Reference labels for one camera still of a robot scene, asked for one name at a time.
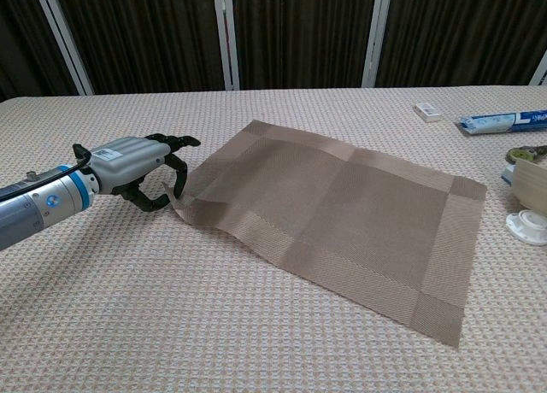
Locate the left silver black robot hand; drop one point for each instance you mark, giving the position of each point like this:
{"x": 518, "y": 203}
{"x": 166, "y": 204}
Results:
{"x": 124, "y": 162}

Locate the pink woven tablecloth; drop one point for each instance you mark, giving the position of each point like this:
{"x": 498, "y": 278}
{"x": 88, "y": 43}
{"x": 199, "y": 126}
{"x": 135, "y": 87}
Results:
{"x": 107, "y": 303}

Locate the dark pleated screen panel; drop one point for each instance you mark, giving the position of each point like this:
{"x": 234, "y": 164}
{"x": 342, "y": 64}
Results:
{"x": 21, "y": 34}
{"x": 299, "y": 30}
{"x": 149, "y": 30}
{"x": 461, "y": 30}

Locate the small white box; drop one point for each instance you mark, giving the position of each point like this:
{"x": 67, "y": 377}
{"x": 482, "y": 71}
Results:
{"x": 427, "y": 111}

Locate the blue white toothpaste tube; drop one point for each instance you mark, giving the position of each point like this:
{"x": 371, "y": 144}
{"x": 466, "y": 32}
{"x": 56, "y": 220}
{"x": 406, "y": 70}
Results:
{"x": 491, "y": 123}

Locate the white mahjong tile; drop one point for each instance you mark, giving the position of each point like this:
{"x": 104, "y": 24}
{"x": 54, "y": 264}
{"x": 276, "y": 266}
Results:
{"x": 507, "y": 175}

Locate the brown woven placemat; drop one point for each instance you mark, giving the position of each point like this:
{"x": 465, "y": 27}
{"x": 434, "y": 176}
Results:
{"x": 333, "y": 222}

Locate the beige bowl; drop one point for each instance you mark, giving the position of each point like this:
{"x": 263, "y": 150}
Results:
{"x": 532, "y": 188}

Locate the grey screen frame post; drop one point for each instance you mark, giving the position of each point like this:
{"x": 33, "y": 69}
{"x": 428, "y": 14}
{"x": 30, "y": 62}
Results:
{"x": 226, "y": 25}
{"x": 376, "y": 25}
{"x": 540, "y": 72}
{"x": 60, "y": 30}

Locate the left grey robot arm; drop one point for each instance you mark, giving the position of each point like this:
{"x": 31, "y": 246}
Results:
{"x": 34, "y": 209}

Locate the white round cap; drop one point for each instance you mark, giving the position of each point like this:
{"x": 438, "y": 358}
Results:
{"x": 527, "y": 226}

